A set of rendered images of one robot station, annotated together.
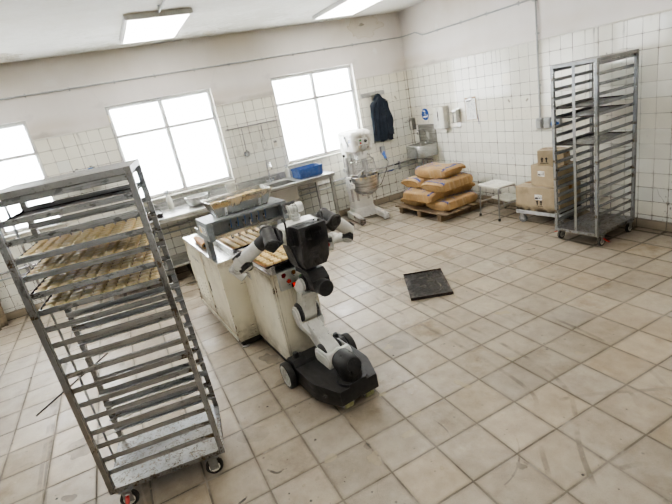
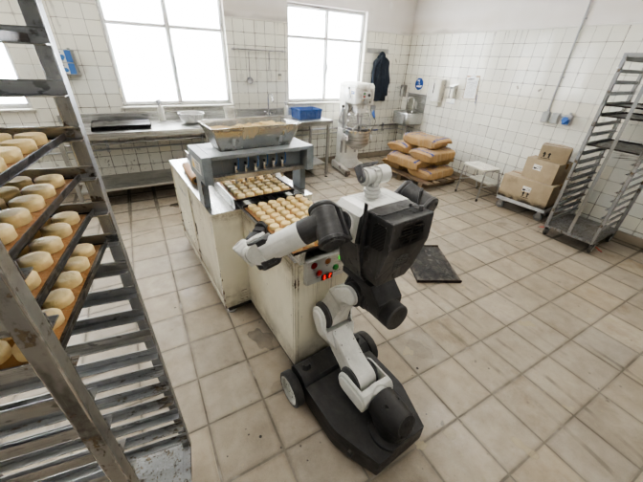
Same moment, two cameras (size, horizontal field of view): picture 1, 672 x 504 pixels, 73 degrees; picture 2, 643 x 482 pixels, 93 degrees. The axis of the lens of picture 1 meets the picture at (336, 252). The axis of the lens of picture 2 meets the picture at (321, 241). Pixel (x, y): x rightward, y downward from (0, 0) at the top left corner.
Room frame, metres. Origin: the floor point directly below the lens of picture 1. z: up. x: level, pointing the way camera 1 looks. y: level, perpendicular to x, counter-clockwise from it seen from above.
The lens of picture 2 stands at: (1.88, 0.53, 1.66)
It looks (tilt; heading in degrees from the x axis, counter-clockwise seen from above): 31 degrees down; 353
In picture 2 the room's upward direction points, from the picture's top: 3 degrees clockwise
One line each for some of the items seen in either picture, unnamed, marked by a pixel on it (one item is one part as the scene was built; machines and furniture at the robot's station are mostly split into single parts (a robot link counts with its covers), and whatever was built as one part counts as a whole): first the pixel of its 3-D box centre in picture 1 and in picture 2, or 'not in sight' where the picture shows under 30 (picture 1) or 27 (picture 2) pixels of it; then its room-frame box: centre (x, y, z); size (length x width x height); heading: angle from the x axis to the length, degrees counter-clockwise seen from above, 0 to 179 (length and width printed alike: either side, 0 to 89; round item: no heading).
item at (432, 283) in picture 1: (426, 283); (428, 262); (4.19, -0.83, 0.02); 0.60 x 0.40 x 0.03; 175
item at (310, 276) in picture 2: (293, 276); (325, 266); (3.12, 0.34, 0.77); 0.24 x 0.04 x 0.14; 117
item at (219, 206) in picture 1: (238, 201); (251, 133); (3.90, 0.74, 1.25); 0.56 x 0.29 x 0.14; 117
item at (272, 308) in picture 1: (283, 302); (291, 278); (3.45, 0.50, 0.45); 0.70 x 0.34 x 0.90; 27
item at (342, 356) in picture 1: (333, 361); (359, 388); (2.83, 0.17, 0.19); 0.64 x 0.52 x 0.33; 28
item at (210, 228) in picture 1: (245, 228); (254, 170); (3.90, 0.74, 1.01); 0.72 x 0.33 x 0.34; 117
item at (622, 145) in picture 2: (593, 138); (624, 145); (4.60, -2.79, 1.05); 0.60 x 0.40 x 0.01; 116
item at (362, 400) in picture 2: (333, 352); (365, 382); (2.80, 0.16, 0.28); 0.21 x 0.20 x 0.13; 28
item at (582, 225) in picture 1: (594, 150); (617, 158); (4.61, -2.80, 0.93); 0.64 x 0.51 x 1.78; 116
